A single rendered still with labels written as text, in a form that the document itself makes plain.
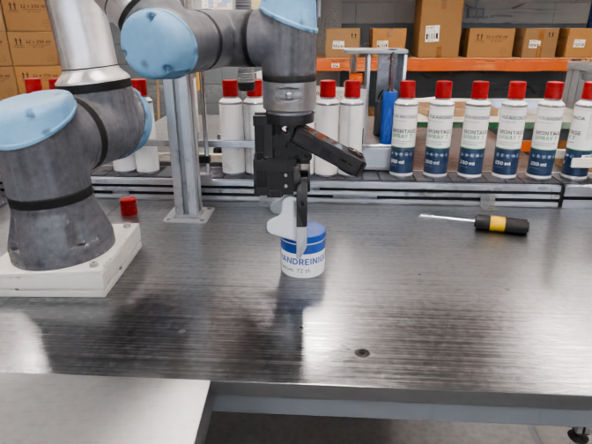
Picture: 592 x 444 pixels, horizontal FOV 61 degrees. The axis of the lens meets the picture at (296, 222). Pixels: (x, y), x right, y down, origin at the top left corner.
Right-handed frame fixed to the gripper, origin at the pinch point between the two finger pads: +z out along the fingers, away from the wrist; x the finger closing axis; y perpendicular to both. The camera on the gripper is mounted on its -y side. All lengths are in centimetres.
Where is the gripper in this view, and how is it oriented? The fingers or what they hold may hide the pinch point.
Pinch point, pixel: (303, 240)
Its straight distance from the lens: 78.4
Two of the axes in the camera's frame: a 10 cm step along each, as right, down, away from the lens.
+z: 0.0, 9.3, 3.7
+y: -10.0, 0.0, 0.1
